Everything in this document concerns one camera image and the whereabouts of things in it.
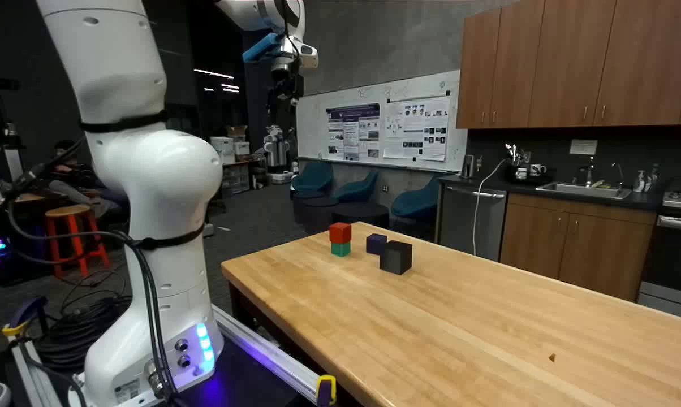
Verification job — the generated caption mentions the black wooden block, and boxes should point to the black wooden block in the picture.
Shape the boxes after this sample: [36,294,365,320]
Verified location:
[377,239,414,275]

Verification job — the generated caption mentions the wooden lower cabinet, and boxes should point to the wooden lower cabinet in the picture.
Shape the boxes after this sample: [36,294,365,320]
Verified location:
[497,190,658,302]

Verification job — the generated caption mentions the white hanging cable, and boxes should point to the white hanging cable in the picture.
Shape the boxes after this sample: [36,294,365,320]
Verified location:
[469,155,511,259]

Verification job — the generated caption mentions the chrome sink faucet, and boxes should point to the chrome sink faucet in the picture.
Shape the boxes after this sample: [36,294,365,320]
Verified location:
[579,160,599,190]

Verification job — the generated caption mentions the orange metal stool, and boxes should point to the orange metal stool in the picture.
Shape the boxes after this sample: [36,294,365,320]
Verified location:
[43,201,116,280]

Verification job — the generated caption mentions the white wall outlet plate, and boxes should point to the white wall outlet plate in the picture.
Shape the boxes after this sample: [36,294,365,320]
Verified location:
[569,137,599,159]

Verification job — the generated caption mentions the poster with purple header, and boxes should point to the poster with purple header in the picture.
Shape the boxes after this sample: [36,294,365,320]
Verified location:
[324,101,384,163]

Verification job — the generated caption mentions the black countertop appliance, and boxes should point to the black countertop appliance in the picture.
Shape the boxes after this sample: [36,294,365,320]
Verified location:
[502,143,554,187]

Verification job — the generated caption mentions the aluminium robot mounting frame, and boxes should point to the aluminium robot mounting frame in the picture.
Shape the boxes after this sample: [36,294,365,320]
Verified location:
[209,302,334,407]

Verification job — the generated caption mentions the teal lounge chair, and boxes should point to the teal lounge chair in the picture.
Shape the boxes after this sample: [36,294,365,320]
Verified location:
[288,159,338,221]
[332,170,384,226]
[389,176,444,238]

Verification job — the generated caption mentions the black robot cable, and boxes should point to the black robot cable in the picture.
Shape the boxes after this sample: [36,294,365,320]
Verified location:
[5,193,182,403]

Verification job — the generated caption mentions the orange wooden block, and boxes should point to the orange wooden block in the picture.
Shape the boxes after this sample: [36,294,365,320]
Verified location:
[329,221,354,247]

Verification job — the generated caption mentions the white poster board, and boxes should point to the white poster board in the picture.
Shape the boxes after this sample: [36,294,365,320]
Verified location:
[295,67,470,175]

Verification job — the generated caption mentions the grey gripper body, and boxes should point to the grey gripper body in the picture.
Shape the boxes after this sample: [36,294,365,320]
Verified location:
[266,33,321,101]

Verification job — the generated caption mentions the stainless steel dishwasher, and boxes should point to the stainless steel dishwasher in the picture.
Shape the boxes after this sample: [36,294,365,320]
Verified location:
[437,184,509,262]

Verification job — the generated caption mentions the steel kitchen sink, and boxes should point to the steel kitchen sink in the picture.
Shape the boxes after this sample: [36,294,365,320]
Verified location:
[533,178,634,204]

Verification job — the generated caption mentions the coiled black floor cables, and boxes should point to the coiled black floor cables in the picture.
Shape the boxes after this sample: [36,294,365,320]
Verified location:
[35,292,131,373]

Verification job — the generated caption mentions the wooden upper cabinets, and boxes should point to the wooden upper cabinets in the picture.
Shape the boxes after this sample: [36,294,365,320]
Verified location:
[455,0,681,131]

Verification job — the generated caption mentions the stainless steel oven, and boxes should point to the stainless steel oven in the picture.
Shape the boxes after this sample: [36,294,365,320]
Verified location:
[639,187,681,324]

